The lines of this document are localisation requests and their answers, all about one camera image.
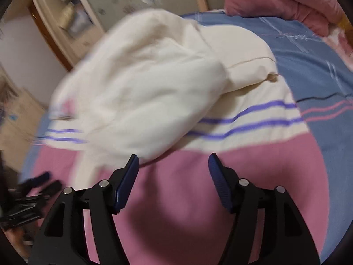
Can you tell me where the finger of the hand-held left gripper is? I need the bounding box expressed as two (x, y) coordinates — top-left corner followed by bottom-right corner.
(33, 180), (62, 199)
(18, 171), (51, 191)

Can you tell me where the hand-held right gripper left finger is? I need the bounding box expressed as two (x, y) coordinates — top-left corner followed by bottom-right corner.
(28, 154), (140, 265)

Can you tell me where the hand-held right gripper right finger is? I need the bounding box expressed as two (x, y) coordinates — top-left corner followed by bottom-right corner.
(208, 152), (322, 265)

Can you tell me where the pink and white hooded jacket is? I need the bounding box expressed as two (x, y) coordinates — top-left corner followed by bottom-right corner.
(21, 8), (331, 265)

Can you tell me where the light wooden cabinet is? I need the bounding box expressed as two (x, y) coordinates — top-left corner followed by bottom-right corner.
(0, 88), (47, 172)

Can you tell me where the clear plastic storage box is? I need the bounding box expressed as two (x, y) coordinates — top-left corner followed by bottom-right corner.
(68, 8), (93, 38)

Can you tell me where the pink quilt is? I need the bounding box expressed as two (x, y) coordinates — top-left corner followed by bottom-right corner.
(222, 0), (348, 36)

